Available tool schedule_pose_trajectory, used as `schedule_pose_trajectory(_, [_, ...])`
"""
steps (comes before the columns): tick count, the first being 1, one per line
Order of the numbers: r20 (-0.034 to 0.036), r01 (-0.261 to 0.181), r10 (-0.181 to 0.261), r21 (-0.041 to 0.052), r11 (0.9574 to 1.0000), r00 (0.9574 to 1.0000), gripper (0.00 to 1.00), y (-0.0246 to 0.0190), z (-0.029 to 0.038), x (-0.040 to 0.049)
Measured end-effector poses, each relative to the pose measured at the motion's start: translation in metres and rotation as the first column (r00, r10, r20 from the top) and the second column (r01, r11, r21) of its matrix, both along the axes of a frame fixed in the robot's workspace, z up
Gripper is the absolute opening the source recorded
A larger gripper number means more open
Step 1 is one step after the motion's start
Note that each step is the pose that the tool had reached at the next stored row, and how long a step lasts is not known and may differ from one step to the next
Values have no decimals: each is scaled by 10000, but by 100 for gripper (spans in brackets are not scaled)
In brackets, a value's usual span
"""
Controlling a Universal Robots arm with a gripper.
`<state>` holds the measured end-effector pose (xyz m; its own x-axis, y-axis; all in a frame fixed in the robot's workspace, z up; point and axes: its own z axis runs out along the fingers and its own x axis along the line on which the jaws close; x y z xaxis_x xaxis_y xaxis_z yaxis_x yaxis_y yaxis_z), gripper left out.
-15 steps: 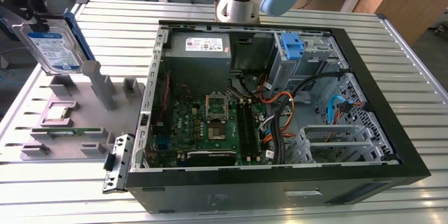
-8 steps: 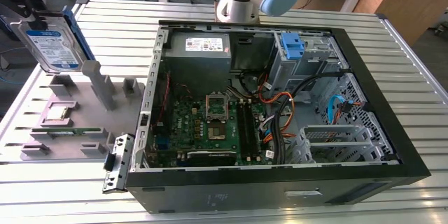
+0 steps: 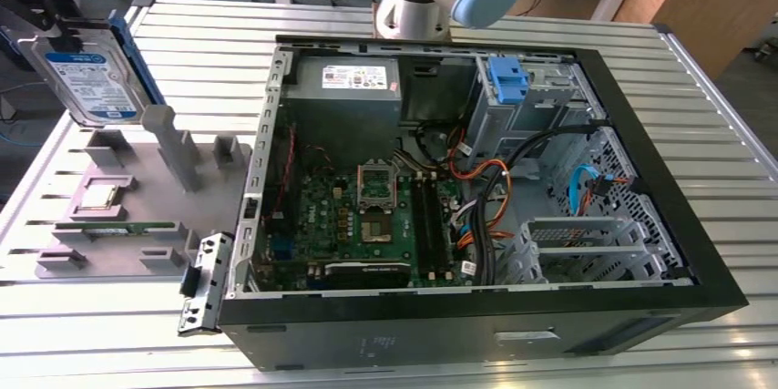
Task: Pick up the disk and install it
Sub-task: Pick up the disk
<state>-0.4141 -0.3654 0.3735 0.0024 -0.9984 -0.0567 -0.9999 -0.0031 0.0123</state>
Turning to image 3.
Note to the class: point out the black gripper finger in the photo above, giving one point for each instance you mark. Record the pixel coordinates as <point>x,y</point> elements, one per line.
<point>70,36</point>

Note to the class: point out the hard disk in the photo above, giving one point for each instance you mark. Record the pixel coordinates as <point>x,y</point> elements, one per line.
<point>91,84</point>

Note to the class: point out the metal disk bay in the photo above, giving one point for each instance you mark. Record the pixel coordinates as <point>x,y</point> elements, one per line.
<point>584,250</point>

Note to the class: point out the silver CPU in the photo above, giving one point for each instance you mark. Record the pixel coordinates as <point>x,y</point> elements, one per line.
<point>101,197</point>

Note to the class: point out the grey parts rack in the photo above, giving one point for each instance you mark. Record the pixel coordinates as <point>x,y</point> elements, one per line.
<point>158,216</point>

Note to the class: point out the green RAM stick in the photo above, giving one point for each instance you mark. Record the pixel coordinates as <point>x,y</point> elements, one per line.
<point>115,229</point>

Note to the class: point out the grey power supply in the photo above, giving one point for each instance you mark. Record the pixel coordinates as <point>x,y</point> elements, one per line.
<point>341,111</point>

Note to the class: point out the green motherboard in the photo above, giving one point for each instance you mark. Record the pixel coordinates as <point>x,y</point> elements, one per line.
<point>322,207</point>

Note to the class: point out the metal expansion card retainer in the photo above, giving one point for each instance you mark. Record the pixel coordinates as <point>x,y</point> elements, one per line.
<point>210,279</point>

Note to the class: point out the CPU socket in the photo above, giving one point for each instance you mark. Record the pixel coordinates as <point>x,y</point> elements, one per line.
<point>377,229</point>

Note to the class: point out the black graphics card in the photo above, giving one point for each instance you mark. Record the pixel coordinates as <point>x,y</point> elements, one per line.
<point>365,270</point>

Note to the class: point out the RAM slot white clips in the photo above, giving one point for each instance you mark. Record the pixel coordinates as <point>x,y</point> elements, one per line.
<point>441,225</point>
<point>426,225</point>

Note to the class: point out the metal drive cage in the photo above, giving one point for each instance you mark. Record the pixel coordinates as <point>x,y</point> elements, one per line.
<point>517,120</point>

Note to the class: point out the black open PC case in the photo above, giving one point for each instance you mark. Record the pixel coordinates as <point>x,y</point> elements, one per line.
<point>426,339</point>

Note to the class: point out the chair wheel base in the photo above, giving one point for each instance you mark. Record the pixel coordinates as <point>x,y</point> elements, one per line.
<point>768,49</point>

